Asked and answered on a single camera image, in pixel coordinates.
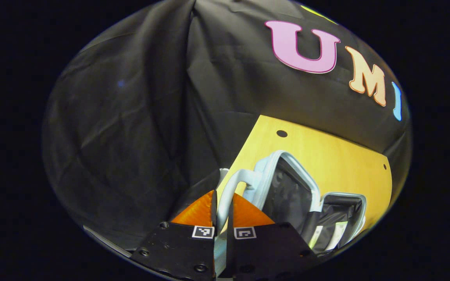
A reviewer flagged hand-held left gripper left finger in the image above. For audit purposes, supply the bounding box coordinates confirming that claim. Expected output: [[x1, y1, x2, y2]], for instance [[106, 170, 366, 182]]
[[130, 190, 218, 281]]

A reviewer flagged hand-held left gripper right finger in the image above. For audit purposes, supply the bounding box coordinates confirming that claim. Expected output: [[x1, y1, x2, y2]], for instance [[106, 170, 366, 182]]
[[220, 193, 315, 281]]

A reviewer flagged white green skin care tube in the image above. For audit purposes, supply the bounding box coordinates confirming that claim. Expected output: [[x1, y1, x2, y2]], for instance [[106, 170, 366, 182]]
[[326, 221, 349, 251]]

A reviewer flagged light blue suitcase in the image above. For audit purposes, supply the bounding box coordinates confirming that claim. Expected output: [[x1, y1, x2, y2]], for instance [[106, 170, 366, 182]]
[[214, 150, 367, 276]]

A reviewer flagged black backdrop cloth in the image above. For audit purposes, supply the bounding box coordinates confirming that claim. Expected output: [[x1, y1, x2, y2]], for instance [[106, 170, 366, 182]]
[[42, 0, 412, 250]]

